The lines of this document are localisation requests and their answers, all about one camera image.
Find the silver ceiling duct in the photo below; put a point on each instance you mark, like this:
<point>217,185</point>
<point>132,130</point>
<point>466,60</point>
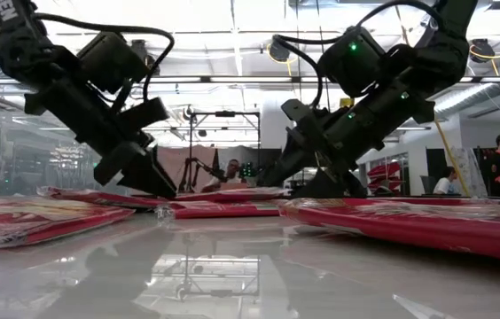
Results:
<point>463,99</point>

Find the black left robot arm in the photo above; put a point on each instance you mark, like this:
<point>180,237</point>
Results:
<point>15,44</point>

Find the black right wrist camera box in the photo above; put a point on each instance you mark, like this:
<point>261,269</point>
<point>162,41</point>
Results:
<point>299,113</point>

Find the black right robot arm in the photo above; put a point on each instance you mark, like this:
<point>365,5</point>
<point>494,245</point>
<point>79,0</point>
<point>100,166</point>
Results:
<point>436,53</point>

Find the black background robot arm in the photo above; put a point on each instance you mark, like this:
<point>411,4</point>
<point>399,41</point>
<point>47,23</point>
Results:
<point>186,177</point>
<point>246,170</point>

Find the black background station frame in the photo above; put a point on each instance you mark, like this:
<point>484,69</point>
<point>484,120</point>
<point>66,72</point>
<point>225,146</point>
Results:
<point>224,114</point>

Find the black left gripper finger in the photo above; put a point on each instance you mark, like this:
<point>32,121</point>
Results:
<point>154,177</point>
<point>117,164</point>

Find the white patterned hanging cloth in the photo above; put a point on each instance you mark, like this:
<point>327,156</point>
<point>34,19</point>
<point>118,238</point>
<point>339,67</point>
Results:
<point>467,168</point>

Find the black aluminium table frame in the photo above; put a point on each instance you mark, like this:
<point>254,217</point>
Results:
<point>409,196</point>

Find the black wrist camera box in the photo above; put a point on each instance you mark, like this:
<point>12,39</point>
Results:
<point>299,113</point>
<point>143,115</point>

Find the pink hanging curtain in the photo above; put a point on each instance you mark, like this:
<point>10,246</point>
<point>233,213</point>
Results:
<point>174,155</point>

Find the clear plastic storage bin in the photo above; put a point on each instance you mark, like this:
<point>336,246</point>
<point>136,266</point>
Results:
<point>33,155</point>

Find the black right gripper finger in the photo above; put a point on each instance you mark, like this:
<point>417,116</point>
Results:
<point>330,188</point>
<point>290,166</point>

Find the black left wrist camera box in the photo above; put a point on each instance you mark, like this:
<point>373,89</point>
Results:
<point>143,115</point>

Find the red popcorn bag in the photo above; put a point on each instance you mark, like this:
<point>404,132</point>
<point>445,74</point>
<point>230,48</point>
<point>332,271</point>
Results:
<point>409,226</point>
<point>232,194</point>
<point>33,221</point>
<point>232,210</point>
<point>112,198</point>

